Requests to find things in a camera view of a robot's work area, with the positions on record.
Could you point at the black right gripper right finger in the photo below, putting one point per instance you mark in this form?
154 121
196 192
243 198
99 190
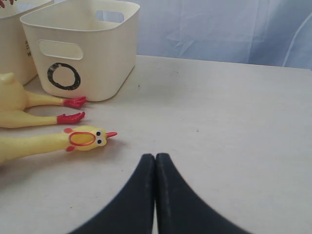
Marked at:
180 210

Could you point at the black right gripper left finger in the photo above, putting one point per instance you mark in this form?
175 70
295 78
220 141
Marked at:
132 209

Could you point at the whole yellow rubber chicken front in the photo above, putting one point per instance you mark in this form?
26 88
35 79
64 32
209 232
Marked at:
82 138

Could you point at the whole yellow rubber chicken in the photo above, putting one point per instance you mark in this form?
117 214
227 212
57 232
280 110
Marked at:
14 99
82 138

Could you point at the whole yellow rubber chicken rear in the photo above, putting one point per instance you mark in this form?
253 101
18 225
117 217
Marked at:
14 99

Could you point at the cream bin marked O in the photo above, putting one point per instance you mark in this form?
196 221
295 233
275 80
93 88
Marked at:
83 47

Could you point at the cream bin marked X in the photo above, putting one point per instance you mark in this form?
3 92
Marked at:
15 53

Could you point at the light blue backdrop curtain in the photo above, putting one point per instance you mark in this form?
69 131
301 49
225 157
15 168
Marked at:
264 32

